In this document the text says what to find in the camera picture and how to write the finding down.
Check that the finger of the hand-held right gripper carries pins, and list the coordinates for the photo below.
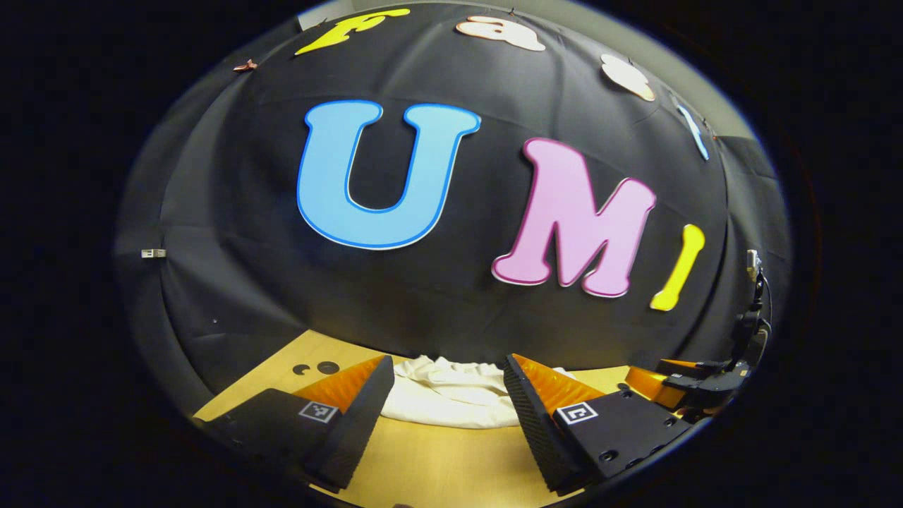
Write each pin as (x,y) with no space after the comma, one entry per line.
(656,388)
(712,379)

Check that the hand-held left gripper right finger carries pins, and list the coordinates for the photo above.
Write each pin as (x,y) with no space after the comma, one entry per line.
(536,430)

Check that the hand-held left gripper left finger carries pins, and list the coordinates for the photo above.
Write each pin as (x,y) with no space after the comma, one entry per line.
(360,430)

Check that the white sweatshirt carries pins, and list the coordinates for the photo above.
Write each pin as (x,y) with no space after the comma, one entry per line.
(451,395)

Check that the small white clip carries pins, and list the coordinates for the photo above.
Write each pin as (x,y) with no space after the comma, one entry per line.
(153,252)

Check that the black backdrop cloth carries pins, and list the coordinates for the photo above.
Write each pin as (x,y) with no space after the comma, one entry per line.
(494,106)

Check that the small red clip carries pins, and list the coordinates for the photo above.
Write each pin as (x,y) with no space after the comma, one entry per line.
(245,65)

